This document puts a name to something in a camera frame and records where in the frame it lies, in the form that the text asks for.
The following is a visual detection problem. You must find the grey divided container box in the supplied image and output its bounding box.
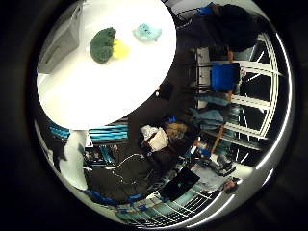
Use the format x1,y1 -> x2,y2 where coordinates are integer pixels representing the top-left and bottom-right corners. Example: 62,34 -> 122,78
38,0 -> 86,75

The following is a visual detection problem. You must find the white bag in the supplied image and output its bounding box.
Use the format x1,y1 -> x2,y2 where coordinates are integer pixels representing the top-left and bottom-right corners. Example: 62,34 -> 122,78
141,124 -> 170,153

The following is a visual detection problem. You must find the cyan striped rack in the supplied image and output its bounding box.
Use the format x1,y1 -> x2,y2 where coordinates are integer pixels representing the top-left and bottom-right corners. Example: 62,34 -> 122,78
48,123 -> 130,141

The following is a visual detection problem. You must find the black laptop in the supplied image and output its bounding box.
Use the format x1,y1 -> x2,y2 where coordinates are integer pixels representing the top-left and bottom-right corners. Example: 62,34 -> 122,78
158,166 -> 201,202

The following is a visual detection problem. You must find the blue chair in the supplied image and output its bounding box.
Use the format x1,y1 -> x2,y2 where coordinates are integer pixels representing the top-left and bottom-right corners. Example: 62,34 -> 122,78
210,62 -> 242,93

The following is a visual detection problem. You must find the teal seal plush toy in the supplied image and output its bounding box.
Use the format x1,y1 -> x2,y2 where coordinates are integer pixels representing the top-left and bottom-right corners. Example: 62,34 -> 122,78
132,22 -> 163,42

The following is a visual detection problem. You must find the green and yellow plush toy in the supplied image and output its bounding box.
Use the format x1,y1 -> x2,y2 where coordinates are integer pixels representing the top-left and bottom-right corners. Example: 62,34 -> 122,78
89,27 -> 132,64

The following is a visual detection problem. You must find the person with dark hair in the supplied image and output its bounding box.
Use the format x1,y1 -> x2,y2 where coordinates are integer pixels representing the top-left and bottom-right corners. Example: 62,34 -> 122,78
175,2 -> 263,54

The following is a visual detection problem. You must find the white cable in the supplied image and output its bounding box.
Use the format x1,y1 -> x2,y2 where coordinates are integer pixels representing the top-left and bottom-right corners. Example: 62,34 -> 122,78
112,153 -> 152,186

